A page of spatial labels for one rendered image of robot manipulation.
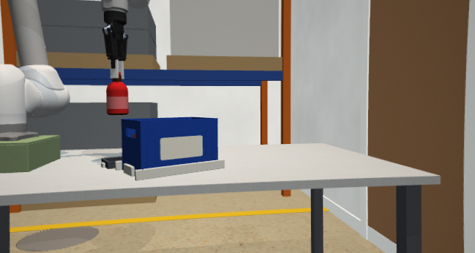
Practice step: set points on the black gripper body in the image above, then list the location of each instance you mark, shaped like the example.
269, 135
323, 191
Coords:
115, 19

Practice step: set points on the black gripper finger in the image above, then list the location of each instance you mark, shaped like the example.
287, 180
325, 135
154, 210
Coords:
122, 49
111, 46

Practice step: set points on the red bottle with pale pink label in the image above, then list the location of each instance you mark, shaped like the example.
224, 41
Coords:
117, 97

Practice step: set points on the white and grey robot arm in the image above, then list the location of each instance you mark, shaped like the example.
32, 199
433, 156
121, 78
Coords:
35, 90

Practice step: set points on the blue crate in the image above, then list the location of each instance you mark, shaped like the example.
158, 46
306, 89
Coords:
169, 141

